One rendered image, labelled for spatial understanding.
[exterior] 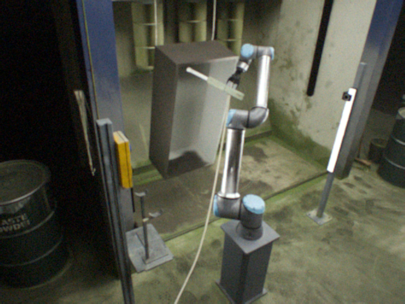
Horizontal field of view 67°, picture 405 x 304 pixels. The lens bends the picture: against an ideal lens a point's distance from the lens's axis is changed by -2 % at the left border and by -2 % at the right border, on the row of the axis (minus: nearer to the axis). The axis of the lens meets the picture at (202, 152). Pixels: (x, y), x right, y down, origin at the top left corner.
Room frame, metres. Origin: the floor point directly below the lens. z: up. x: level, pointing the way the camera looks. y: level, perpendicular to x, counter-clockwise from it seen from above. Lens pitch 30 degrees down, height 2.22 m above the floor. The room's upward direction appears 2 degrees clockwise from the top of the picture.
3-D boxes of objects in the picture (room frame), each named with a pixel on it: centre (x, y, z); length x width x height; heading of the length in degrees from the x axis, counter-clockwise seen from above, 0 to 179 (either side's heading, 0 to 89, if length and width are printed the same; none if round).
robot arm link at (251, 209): (1.63, -0.35, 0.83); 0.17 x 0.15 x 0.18; 81
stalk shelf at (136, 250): (1.31, 0.32, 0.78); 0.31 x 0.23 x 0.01; 33
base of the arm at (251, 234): (1.62, -0.36, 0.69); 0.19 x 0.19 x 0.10
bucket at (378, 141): (3.79, -2.50, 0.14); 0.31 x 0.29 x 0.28; 123
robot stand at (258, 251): (1.62, -0.36, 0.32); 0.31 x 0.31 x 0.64; 33
